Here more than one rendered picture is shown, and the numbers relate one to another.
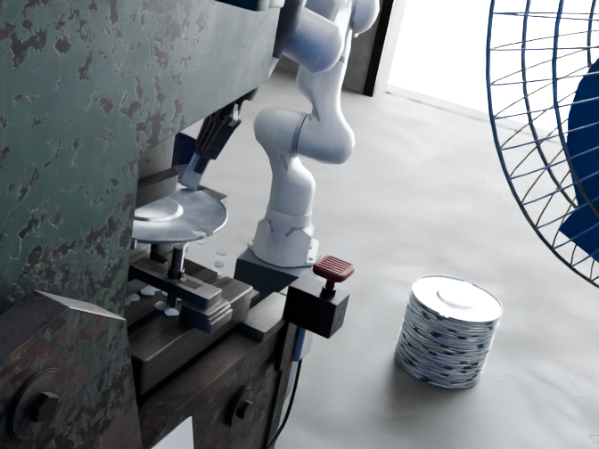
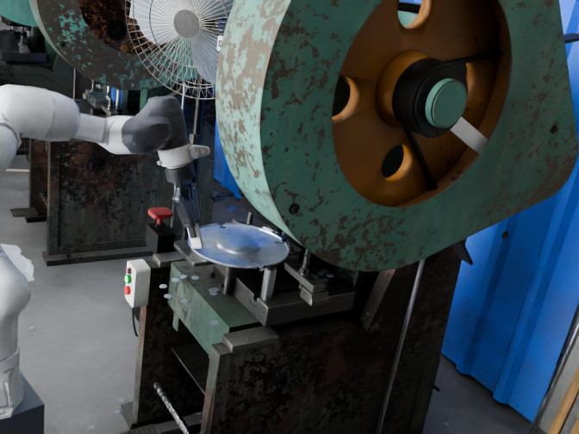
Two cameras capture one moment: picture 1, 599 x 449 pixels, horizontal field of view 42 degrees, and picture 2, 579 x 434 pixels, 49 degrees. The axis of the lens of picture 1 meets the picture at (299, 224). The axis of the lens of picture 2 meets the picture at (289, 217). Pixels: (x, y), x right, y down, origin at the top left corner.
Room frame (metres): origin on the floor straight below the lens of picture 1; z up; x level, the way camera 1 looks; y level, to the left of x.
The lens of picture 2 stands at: (2.60, 1.24, 1.54)
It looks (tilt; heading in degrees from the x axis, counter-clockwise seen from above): 21 degrees down; 211
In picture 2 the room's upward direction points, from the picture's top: 9 degrees clockwise
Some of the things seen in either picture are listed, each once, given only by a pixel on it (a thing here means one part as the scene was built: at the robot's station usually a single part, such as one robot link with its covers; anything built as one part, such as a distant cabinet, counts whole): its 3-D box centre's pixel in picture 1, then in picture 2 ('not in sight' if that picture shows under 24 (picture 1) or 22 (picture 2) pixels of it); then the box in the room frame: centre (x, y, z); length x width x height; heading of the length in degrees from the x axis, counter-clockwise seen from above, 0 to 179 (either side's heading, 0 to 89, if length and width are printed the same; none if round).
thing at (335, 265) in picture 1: (330, 283); (159, 221); (1.21, -0.07, 0.72); 0.07 x 0.06 x 0.08; 157
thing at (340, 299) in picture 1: (309, 330); (158, 253); (1.22, -0.06, 0.62); 0.10 x 0.06 x 0.20; 67
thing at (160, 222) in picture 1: (144, 205); (238, 244); (1.24, 0.27, 0.78); 0.29 x 0.29 x 0.01
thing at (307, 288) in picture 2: not in sight; (306, 273); (1.19, 0.48, 0.76); 0.17 x 0.06 x 0.10; 67
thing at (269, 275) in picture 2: not in sight; (268, 282); (1.31, 0.43, 0.75); 0.03 x 0.03 x 0.10; 67
